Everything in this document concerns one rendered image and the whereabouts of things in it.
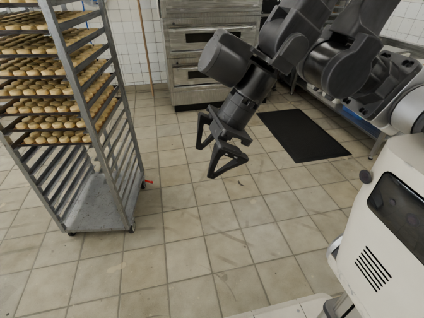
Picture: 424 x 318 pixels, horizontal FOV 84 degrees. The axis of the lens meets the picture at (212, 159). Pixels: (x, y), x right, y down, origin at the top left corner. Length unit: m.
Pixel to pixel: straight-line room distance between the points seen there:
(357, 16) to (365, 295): 0.50
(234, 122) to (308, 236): 1.70
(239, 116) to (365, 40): 0.21
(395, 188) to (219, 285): 1.42
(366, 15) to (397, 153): 0.21
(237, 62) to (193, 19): 2.83
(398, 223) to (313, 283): 1.42
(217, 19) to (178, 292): 2.85
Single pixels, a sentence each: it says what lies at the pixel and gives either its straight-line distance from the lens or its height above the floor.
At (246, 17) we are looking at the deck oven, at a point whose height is 1.18.
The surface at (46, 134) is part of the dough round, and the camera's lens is 1.61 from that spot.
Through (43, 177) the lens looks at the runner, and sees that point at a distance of 1.80.
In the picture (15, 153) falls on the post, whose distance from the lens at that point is 1.64.
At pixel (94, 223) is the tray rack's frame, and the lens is 1.99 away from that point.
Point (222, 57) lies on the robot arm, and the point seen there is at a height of 1.49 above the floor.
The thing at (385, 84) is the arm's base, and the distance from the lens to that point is 0.53.
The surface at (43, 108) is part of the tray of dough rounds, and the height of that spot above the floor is 1.06.
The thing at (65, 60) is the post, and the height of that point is 1.30.
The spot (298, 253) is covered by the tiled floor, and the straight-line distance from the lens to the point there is 1.93.
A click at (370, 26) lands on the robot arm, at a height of 1.52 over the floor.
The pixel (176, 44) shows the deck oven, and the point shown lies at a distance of 3.19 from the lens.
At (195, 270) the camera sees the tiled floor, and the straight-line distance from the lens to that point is 1.77.
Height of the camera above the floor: 1.58
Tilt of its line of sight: 38 degrees down
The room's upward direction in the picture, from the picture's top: straight up
